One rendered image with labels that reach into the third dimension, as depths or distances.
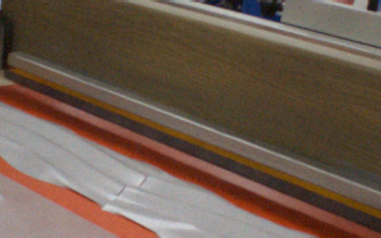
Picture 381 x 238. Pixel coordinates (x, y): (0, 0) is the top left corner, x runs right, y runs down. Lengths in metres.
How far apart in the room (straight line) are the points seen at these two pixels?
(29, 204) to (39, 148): 0.07
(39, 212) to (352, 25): 0.42
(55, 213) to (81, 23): 0.17
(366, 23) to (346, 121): 0.30
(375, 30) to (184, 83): 0.30
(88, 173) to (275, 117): 0.12
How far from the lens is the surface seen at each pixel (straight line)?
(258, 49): 0.32
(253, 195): 0.34
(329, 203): 0.33
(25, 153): 0.34
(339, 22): 0.60
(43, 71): 0.41
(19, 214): 0.28
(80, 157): 0.34
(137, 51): 0.37
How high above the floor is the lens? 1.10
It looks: 17 degrees down
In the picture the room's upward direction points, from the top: 11 degrees clockwise
